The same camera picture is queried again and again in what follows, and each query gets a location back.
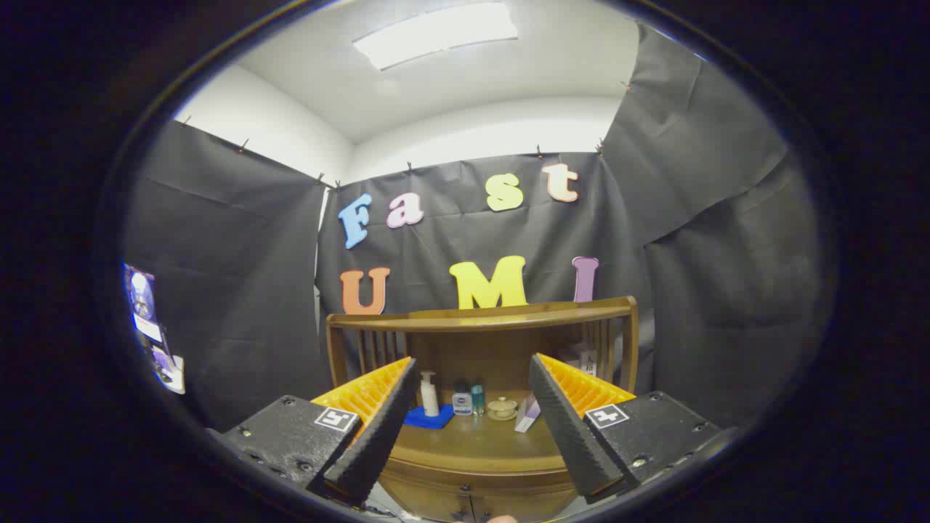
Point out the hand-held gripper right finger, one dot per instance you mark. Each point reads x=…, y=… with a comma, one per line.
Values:
x=570, y=436

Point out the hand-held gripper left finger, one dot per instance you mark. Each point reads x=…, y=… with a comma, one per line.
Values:
x=378, y=436

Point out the wooden drawer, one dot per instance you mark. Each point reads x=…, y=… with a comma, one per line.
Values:
x=479, y=481

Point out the wooden countertop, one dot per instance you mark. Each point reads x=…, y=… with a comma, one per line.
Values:
x=479, y=439

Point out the wooden cabinet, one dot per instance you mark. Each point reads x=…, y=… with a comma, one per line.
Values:
x=479, y=318

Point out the purple and white book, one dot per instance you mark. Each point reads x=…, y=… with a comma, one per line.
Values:
x=526, y=415

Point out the blue cloth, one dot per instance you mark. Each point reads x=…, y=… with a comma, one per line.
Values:
x=425, y=420

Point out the white pump bottle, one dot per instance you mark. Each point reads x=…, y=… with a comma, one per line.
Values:
x=430, y=398

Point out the beige lidded tea cup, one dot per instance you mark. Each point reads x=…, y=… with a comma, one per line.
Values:
x=502, y=410

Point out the white bottle with blue cap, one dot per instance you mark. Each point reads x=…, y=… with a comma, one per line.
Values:
x=462, y=403

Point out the small teal bottle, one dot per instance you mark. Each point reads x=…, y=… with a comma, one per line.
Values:
x=477, y=401

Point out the black backdrop cloth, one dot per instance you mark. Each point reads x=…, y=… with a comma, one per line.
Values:
x=240, y=254

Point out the ceiling light panel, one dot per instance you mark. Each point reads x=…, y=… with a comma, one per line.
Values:
x=436, y=33

